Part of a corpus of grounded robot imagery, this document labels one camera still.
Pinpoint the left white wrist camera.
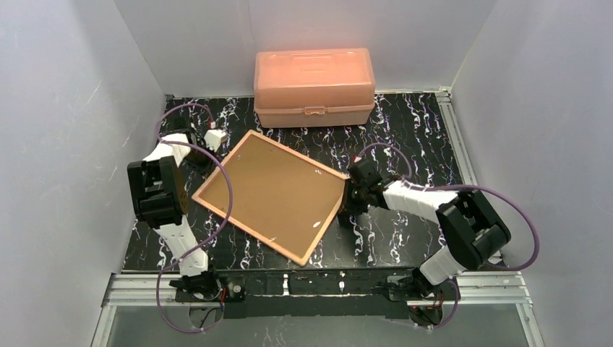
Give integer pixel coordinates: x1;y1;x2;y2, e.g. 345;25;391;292
204;129;227;153

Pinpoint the pink wooden picture frame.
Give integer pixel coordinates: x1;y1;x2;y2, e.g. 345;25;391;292
191;129;351;267

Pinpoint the aluminium rail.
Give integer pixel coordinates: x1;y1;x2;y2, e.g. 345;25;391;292
434;86;479;185
102;272;533;307

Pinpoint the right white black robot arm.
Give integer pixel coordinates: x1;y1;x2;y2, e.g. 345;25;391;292
338;158;511;292

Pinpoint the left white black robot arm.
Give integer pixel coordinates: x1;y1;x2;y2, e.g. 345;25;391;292
127;131;210;277

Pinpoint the aluminium right side rail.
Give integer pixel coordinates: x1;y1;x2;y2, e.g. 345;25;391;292
434;86;479;185

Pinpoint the aluminium front rail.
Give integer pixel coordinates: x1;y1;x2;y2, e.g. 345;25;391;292
102;272;533;307

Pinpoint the brown cardboard backing board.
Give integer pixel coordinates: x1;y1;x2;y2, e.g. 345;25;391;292
198;135;347;260

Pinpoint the orange plastic storage box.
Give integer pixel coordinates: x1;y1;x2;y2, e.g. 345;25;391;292
254;48;376;129

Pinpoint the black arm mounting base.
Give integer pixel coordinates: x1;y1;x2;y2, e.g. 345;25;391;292
169;267;458;323

